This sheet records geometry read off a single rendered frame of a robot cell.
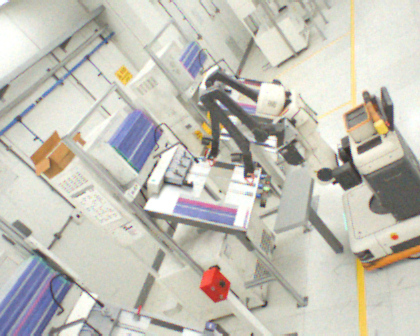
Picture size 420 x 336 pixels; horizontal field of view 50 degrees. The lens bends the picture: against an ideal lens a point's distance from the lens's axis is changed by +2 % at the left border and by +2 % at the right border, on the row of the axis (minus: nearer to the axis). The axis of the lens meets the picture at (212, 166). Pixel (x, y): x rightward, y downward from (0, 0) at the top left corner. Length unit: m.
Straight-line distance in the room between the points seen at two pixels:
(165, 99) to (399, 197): 2.32
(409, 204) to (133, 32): 4.42
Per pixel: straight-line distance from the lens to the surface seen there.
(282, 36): 7.53
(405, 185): 2.80
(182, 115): 4.28
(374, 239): 3.00
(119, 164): 3.02
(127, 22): 6.25
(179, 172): 3.26
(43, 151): 3.32
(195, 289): 3.53
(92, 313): 2.47
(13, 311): 2.30
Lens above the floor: 2.19
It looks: 21 degrees down
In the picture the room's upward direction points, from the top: 41 degrees counter-clockwise
